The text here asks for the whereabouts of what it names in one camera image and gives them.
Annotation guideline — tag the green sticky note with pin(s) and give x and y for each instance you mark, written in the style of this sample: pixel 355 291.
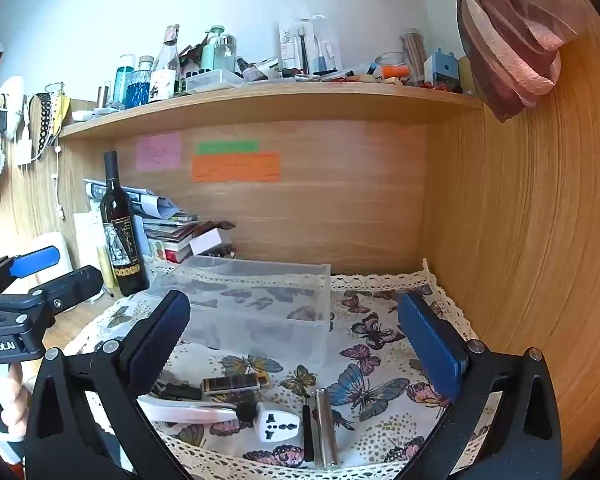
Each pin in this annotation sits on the green sticky note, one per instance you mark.
pixel 227 147

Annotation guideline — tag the dark wine bottle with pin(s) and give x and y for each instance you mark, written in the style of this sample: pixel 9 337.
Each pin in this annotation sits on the dark wine bottle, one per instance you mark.
pixel 122 240

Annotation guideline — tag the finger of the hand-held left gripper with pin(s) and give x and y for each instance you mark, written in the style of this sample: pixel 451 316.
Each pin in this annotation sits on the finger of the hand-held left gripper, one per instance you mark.
pixel 35 260
pixel 75 285

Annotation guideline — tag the tied brown curtain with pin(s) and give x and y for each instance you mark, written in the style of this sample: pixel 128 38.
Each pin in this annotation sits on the tied brown curtain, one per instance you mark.
pixel 510 35

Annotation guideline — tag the yellow tube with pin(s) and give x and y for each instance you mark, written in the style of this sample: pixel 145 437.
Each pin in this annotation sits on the yellow tube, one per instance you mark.
pixel 103 265

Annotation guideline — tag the tall jar of sticks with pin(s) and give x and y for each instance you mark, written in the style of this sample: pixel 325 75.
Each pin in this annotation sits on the tall jar of sticks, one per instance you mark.
pixel 414 55

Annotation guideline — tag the butterfly printed cloth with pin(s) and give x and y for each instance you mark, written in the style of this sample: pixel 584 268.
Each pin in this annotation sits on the butterfly printed cloth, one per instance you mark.
pixel 380 435

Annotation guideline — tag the clear bottle white label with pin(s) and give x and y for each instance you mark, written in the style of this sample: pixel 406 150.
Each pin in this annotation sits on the clear bottle white label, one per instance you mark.
pixel 162 82

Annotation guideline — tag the green pump bottle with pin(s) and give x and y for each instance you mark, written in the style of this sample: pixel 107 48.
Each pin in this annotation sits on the green pump bottle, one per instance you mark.
pixel 209 55

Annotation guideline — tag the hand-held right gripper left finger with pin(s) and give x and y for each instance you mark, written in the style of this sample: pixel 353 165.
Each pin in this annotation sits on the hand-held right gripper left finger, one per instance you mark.
pixel 155 345

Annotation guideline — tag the small dark bottle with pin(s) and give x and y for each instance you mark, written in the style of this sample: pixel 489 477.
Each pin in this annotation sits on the small dark bottle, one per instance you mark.
pixel 247 69

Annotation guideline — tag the orange marker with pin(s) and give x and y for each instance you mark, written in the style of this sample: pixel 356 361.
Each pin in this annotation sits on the orange marker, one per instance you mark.
pixel 397 71

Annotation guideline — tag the toothbrush blister pack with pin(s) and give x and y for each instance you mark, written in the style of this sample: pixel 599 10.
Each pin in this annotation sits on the toothbrush blister pack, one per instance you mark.
pixel 305 45

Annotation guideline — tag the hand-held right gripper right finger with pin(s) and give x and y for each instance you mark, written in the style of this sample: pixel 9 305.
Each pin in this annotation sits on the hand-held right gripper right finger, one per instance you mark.
pixel 430 345

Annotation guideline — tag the white charger plug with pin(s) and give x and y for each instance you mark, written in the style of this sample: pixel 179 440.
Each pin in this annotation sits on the white charger plug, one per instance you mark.
pixel 25 147

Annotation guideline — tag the glass jar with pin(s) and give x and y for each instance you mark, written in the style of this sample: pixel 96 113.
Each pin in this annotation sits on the glass jar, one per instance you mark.
pixel 387 59

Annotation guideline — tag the silver metal tube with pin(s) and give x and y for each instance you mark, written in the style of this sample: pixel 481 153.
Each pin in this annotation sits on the silver metal tube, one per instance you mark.
pixel 325 430

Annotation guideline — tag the wooden shelf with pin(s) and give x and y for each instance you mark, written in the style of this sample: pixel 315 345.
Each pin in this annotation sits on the wooden shelf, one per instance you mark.
pixel 280 105

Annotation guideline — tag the white cup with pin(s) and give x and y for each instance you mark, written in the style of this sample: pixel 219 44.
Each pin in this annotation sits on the white cup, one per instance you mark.
pixel 50 240

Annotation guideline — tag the blue patterned bottle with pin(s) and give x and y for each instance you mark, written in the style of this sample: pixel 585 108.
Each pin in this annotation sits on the blue patterned bottle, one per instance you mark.
pixel 140 91

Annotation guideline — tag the white travel adapter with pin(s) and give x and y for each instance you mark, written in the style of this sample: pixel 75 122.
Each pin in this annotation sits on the white travel adapter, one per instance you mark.
pixel 277 427

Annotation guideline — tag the orange sticky note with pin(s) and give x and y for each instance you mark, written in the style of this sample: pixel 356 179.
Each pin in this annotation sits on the orange sticky note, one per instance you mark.
pixel 235 167

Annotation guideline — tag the teal liquid bottle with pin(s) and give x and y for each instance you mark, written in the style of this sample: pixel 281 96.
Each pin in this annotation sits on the teal liquid bottle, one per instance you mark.
pixel 122 80

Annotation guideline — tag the clear lidded case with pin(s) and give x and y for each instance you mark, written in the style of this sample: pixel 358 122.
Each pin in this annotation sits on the clear lidded case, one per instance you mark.
pixel 212 80

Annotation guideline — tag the person's left hand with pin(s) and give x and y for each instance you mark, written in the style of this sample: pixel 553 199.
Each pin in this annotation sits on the person's left hand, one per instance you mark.
pixel 15 395

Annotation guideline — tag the white curved plastic tool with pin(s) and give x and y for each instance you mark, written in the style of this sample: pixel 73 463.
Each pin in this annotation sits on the white curved plastic tool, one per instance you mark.
pixel 190 412

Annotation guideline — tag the blue white pencil sharpener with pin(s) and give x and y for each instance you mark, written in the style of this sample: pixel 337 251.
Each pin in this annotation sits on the blue white pencil sharpener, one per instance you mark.
pixel 442 70

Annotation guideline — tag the yellow hanging pouch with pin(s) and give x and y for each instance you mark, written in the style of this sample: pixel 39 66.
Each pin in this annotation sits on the yellow hanging pouch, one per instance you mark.
pixel 62 107

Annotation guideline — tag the clear plastic box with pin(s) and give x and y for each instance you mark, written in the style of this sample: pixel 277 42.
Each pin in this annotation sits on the clear plastic box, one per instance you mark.
pixel 260 305

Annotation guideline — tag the stack of books and papers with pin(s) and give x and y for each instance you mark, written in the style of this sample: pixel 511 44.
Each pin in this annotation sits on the stack of books and papers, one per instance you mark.
pixel 170 232

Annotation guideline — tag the pink sticky note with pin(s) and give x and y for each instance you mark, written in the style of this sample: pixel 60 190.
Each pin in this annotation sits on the pink sticky note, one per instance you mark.
pixel 157 152

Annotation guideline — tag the small silver tube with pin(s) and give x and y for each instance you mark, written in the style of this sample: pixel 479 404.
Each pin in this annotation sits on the small silver tube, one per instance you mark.
pixel 103 96

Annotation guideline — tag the thin black stick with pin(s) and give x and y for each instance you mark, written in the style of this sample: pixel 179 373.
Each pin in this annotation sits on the thin black stick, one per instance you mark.
pixel 308 435

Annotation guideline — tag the white paper note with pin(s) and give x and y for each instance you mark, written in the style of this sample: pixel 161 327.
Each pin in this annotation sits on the white paper note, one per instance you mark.
pixel 87 227

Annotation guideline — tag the small white box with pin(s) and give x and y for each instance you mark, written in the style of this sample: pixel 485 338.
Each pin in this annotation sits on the small white box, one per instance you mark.
pixel 207 242

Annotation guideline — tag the clear plastic bottle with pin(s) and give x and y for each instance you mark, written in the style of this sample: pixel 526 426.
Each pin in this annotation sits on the clear plastic bottle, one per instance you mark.
pixel 227 55

